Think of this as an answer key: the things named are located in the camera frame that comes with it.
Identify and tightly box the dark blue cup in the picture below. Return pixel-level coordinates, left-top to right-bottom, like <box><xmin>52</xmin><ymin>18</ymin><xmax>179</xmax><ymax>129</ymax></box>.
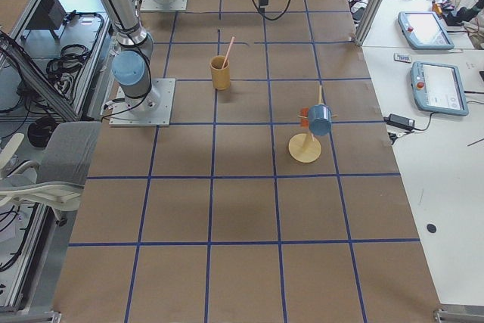
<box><xmin>307</xmin><ymin>104</ymin><xmax>332</xmax><ymax>136</ymax></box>

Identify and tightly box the orange cup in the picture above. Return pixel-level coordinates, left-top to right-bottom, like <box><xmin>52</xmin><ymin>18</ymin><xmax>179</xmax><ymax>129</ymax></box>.
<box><xmin>298</xmin><ymin>107</ymin><xmax>309</xmax><ymax>129</ymax></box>

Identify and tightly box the black power adapter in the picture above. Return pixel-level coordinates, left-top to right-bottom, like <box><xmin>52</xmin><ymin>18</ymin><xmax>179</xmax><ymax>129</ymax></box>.
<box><xmin>383</xmin><ymin>113</ymin><xmax>415</xmax><ymax>131</ymax></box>

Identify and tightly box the grey office chair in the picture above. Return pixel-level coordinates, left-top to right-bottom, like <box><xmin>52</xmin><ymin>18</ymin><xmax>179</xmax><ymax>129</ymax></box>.
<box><xmin>1</xmin><ymin>121</ymin><xmax>101</xmax><ymax>225</ymax></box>

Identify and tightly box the bamboo cylinder holder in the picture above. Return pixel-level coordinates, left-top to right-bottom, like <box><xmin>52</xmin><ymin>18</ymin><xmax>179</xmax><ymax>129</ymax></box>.
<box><xmin>210</xmin><ymin>55</ymin><xmax>231</xmax><ymax>91</ymax></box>

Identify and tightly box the wooden cup tree stand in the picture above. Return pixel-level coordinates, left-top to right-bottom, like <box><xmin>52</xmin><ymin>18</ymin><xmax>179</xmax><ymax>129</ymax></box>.
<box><xmin>288</xmin><ymin>85</ymin><xmax>326</xmax><ymax>163</ymax></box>

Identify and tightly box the near teach pendant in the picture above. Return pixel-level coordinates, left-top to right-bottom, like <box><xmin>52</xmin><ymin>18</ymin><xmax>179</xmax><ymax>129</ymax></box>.
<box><xmin>410</xmin><ymin>61</ymin><xmax>469</xmax><ymax>116</ymax></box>

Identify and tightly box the far teach pendant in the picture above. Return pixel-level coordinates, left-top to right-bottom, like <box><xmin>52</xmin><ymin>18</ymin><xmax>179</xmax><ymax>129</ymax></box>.
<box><xmin>397</xmin><ymin>11</ymin><xmax>455</xmax><ymax>50</ymax></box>

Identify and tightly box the aluminium frame post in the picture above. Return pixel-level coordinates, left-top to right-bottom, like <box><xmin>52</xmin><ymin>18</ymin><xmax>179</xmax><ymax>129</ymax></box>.
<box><xmin>354</xmin><ymin>0</ymin><xmax>402</xmax><ymax>47</ymax></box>

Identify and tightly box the teach pendant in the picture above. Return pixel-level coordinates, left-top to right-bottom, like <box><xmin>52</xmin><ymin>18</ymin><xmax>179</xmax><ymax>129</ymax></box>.
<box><xmin>397</xmin><ymin>11</ymin><xmax>455</xmax><ymax>50</ymax></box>
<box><xmin>410</xmin><ymin>61</ymin><xmax>469</xmax><ymax>116</ymax></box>

